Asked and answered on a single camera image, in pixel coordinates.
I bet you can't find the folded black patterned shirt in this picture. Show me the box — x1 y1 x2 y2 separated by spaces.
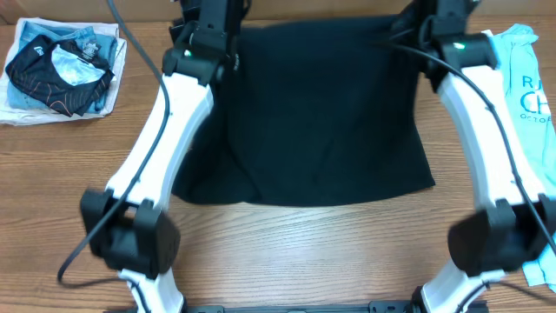
5 35 114 117

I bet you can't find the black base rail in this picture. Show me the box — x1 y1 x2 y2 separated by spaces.
185 301 410 313

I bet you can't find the folded beige cloth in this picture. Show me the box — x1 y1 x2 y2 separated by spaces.
1 17 127 126

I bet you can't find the light blue t-shirt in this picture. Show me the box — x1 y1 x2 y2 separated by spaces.
481 23 556 293

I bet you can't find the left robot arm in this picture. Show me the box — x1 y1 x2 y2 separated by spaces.
80 0 251 312

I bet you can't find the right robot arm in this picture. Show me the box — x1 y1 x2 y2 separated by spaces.
371 0 555 313

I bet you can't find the black t-shirt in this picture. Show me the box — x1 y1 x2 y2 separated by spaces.
172 17 434 207

